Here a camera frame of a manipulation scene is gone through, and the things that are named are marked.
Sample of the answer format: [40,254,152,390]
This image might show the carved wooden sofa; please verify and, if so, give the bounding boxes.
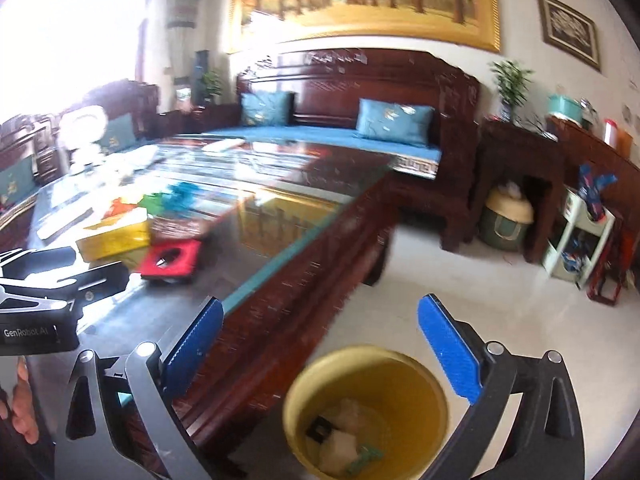
[200,48,482,252]

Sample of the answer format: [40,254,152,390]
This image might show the wooden side table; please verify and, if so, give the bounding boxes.
[471,117,567,264]

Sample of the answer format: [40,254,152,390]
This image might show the white tissue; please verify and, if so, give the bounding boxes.
[319,430,360,474]

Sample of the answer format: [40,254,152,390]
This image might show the gold framed landscape painting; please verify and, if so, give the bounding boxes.
[227,0,501,54]

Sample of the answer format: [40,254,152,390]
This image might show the yellow plastic wrapper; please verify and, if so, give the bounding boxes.
[75,210,152,264]

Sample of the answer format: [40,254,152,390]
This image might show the small dark framed picture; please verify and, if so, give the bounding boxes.
[536,0,601,72]

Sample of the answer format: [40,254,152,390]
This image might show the person's left hand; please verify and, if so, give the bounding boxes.
[0,355,42,445]

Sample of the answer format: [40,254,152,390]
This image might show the blue wrapper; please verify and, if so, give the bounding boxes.
[164,182,202,217]

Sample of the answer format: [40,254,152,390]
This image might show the small black packet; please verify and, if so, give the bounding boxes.
[306,412,337,444]

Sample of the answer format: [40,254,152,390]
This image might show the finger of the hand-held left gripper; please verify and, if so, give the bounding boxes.
[50,261,132,307]
[0,246,75,281]

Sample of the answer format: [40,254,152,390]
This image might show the bamboo plant in vase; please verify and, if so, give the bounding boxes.
[491,59,534,124]

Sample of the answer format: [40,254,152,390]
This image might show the white paper packet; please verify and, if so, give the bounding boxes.
[204,138,247,154]

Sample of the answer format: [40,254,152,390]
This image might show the beige curtain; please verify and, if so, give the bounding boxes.
[144,0,202,112]

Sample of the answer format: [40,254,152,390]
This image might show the blue embroidered pillow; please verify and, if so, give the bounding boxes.
[99,112,139,152]
[240,91,296,127]
[352,98,435,141]
[0,154,39,202]

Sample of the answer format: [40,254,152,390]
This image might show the orange wrapper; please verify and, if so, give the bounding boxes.
[101,197,149,224]

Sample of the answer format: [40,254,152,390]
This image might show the wooden corner table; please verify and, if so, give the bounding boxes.
[159,102,242,137]

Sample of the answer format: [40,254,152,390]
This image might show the yellow trash bin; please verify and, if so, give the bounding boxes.
[282,344,450,478]

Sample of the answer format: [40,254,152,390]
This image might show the white robot toy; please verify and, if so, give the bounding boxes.
[59,104,109,177]

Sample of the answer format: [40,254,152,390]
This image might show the green potted plant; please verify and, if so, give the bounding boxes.
[200,69,224,106]

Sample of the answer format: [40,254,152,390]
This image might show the woven brown basket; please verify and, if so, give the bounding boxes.
[149,214,212,244]

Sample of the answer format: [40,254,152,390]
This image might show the tall dark speaker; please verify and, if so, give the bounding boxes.
[193,50,211,106]

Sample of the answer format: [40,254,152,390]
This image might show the red frame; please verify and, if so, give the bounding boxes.
[586,249,632,307]

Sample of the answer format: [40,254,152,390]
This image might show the blue sofa seat mat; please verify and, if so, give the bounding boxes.
[200,124,444,181]

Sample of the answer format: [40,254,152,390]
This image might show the white plastic bag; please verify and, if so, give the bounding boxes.
[99,144,167,182]

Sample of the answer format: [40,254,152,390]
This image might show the wooden glass-top coffee table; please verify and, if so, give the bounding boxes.
[0,139,442,480]

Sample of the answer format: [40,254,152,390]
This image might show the blue toy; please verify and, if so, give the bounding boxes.
[579,162,617,222]

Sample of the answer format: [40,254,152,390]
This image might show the carved wooden armchair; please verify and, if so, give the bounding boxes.
[0,80,162,211]

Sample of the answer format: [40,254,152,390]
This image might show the cream and green container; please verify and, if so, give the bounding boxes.
[479,184,535,254]

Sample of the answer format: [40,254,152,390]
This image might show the small green scrap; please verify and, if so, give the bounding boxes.
[347,446,384,474]

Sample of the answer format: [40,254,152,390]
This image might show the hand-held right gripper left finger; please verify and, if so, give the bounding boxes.
[54,296,246,480]

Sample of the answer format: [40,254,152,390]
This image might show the red box with hole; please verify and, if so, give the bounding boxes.
[139,239,203,284]

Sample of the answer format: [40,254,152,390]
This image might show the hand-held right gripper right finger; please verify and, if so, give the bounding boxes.
[417,294,586,480]

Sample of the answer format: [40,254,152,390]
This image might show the teal pot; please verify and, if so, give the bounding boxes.
[547,94,584,126]

